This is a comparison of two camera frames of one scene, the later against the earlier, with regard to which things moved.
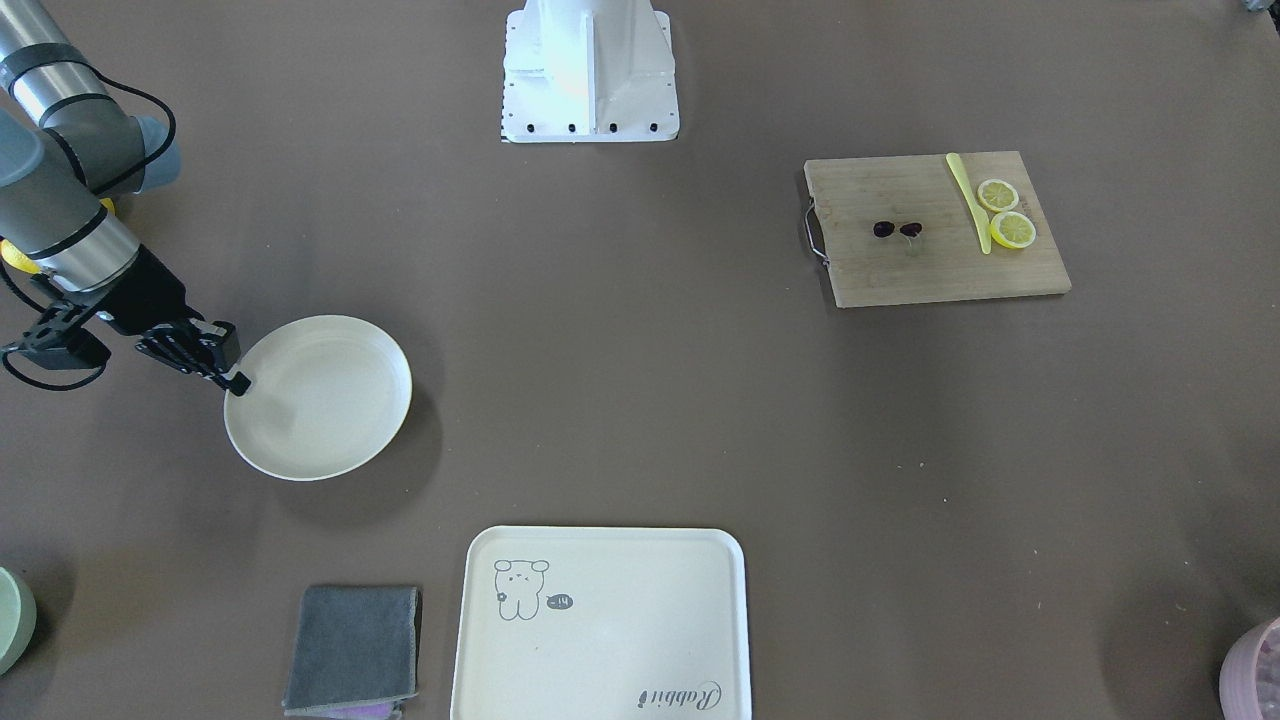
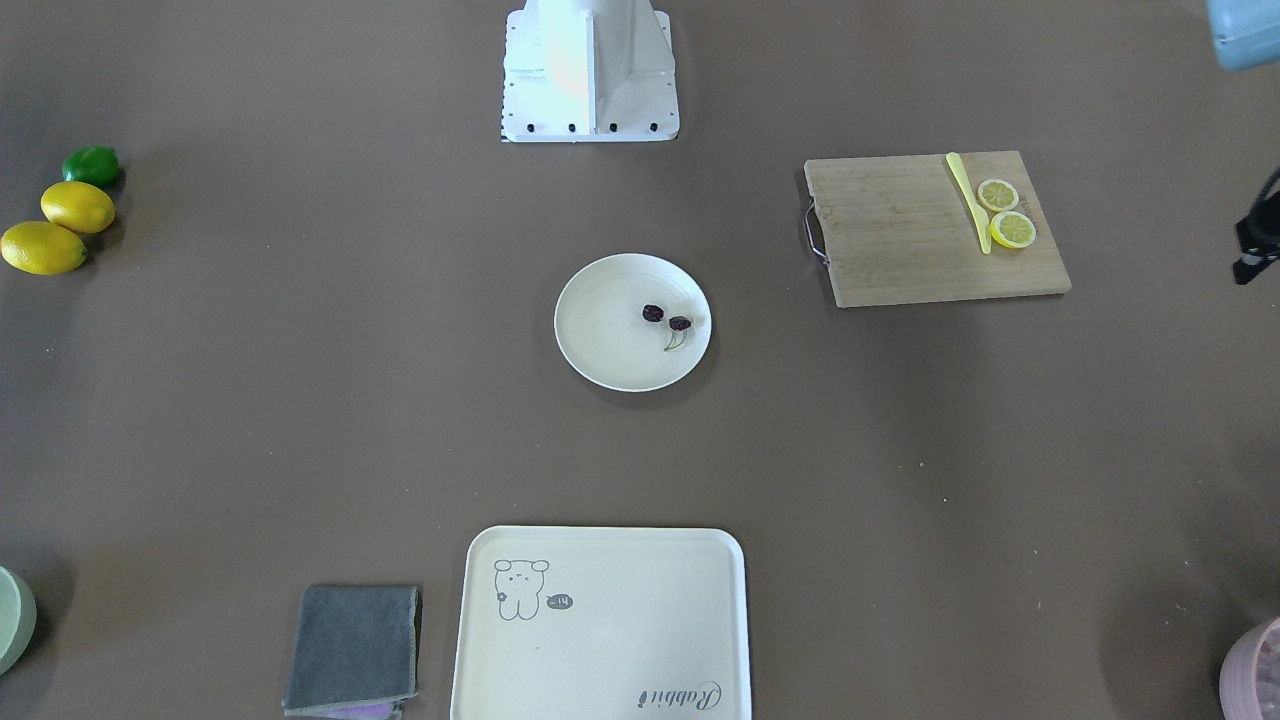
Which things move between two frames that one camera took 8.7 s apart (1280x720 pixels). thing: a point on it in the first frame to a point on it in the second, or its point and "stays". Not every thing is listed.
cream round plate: (328, 395) to (630, 321)
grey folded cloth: (356, 652) stays
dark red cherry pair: (884, 229) to (679, 324)
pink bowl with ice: (1249, 684) stays
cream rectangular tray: (602, 623) stays
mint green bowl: (18, 619) stays
